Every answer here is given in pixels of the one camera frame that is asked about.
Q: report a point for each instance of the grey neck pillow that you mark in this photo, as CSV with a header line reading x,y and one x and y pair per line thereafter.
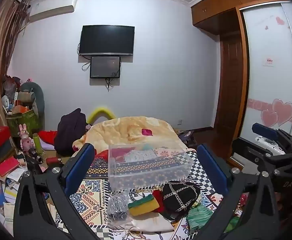
x,y
39,97

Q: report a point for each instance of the wall television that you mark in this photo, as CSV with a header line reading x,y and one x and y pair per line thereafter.
x,y
107,40

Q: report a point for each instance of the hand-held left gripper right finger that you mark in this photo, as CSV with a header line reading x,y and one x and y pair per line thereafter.
x,y
211,166

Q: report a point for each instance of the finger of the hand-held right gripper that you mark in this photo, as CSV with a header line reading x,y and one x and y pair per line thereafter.
x,y
258,155
262,129

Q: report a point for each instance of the green storage box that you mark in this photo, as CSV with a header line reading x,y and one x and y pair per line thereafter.
x,y
27,122

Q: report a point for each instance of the purple bag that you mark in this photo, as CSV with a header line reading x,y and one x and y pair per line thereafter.
x,y
186,137

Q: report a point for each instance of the beige plush cushion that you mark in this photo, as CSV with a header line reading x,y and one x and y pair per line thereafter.
x,y
27,96

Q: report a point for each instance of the red white sticker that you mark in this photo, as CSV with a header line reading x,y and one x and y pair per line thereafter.
x,y
269,62

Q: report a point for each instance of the yellow fleece blanket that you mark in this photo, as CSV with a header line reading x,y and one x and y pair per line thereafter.
x,y
126,130

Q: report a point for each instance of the yellow green sponge cloth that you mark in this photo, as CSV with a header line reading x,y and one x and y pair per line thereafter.
x,y
142,205

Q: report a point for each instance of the pink rabbit toy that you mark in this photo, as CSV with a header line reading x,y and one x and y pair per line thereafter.
x,y
25,140

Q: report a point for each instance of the dark purple backpack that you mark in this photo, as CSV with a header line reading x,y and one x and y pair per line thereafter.
x,y
69,132

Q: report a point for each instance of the white heart-print wardrobe door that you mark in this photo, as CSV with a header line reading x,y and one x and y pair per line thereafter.
x,y
273,87

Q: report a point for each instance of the red notebook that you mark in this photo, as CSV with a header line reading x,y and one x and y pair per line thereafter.
x,y
7,166

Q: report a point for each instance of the black flashlight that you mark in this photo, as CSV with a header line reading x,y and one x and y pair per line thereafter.
x,y
34,155

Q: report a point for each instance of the clear plastic storage box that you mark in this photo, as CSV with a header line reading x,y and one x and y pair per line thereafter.
x,y
148,177

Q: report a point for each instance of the wooden overhead cabinet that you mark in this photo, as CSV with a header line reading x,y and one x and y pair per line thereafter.
x,y
226,2

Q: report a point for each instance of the brown wooden door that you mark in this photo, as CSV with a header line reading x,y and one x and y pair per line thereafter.
x,y
232,85

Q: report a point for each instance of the yellow foam tube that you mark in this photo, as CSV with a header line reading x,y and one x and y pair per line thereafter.
x,y
99,111

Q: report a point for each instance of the red knit cloth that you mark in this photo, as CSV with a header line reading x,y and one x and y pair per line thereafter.
x,y
158,198

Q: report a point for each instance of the pile of papers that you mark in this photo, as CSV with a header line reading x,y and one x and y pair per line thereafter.
x,y
10,182

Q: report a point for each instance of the small wall monitor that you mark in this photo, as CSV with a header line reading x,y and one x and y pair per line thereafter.
x,y
104,67

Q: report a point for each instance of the wall socket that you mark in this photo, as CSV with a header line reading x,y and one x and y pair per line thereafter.
x,y
179,122

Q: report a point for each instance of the green bottle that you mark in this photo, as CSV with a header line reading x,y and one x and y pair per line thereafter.
x,y
38,143

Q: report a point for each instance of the grey item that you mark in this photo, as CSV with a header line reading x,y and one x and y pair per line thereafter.
x,y
117,207

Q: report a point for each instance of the white air conditioner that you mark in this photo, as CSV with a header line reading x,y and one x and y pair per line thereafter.
x,y
53,7

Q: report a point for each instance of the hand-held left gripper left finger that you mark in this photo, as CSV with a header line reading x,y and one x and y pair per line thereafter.
x,y
79,166

